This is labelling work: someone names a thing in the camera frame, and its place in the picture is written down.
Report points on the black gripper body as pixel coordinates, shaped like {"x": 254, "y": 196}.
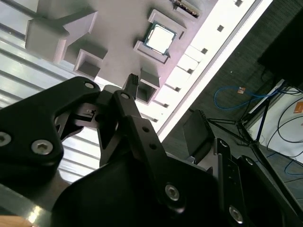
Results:
{"x": 113, "y": 201}

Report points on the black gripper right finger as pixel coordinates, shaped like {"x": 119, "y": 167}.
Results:
{"x": 232, "y": 189}

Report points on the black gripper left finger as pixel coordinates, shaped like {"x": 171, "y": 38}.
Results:
{"x": 28, "y": 132}

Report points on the silver CPU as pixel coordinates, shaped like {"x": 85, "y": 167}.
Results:
{"x": 159, "y": 39}

